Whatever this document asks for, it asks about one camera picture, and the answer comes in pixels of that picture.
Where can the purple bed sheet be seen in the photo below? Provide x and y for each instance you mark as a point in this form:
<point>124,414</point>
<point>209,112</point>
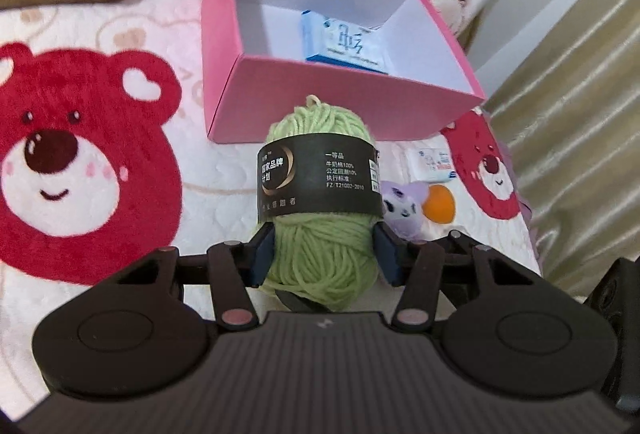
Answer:
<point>531,234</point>

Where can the pink cardboard box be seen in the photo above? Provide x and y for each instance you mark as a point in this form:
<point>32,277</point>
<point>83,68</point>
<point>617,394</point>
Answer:
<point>300,98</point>

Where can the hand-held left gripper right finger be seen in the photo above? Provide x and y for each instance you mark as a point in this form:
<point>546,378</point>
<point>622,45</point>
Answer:
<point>386,259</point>

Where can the beige bed frame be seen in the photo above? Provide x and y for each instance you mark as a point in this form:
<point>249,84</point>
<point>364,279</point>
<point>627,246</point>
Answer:
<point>575,113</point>

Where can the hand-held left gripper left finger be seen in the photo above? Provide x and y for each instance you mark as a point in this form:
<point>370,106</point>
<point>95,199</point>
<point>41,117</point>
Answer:
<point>262,259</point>

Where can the orange egg-shaped sponge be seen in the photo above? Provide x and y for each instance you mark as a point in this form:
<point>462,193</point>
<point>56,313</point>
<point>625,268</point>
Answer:
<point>441,205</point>

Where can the green yarn ball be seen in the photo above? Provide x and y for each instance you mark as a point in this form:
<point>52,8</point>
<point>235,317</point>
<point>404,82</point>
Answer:
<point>320,259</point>

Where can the blue and white carton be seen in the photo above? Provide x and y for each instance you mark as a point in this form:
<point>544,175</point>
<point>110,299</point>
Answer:
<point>345,46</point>

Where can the white tissue pack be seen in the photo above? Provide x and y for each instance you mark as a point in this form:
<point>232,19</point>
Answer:
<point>430,163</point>

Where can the red bear printed blanket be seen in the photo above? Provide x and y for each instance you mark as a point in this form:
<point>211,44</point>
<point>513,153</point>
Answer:
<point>100,214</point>

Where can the purple plush toy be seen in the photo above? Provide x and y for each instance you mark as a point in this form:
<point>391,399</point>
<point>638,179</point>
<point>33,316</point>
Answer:
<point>402,209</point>

